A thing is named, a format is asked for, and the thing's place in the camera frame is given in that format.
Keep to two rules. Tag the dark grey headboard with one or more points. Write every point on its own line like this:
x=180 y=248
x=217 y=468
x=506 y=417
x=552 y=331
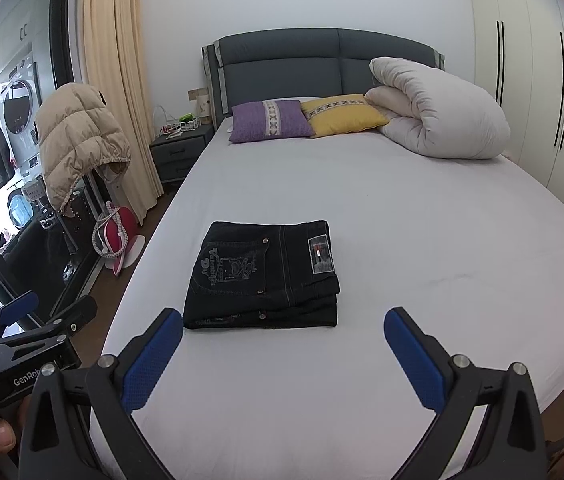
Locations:
x=282 y=63

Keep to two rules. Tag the white wire basket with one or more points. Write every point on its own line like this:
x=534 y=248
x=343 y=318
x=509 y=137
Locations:
x=170 y=127

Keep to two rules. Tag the beige curtain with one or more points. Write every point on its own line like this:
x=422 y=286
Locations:
x=114 y=62

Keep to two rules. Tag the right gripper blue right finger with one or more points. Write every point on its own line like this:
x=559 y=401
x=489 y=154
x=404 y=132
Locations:
x=431 y=371

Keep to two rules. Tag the yellow pillow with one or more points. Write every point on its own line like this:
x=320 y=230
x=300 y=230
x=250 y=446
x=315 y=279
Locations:
x=349 y=113

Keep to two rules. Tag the black framed glass door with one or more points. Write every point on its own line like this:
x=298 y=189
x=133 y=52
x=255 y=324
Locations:
x=26 y=261

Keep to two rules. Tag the dark grey nightstand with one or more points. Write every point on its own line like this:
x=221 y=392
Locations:
x=174 y=158

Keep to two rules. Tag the purple pillow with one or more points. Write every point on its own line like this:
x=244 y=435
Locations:
x=269 y=120

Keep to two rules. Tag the white wardrobe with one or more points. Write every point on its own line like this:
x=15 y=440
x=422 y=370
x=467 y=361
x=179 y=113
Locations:
x=519 y=60

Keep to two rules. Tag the black denim pants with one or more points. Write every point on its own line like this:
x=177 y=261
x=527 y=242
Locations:
x=263 y=276

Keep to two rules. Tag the white washing machine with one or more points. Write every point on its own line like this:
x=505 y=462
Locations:
x=19 y=102

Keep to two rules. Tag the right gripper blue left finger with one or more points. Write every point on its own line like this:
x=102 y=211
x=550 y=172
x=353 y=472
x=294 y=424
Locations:
x=124 y=383

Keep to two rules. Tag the black clothes rack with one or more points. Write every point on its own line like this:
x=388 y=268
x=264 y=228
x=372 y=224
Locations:
x=72 y=228

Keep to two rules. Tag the white folded duvet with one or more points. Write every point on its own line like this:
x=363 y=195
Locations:
x=436 y=114

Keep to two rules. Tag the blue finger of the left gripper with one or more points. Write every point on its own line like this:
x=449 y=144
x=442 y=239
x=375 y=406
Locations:
x=16 y=309
x=68 y=322

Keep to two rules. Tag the beige puffer jacket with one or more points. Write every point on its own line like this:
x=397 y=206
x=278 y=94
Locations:
x=78 y=134

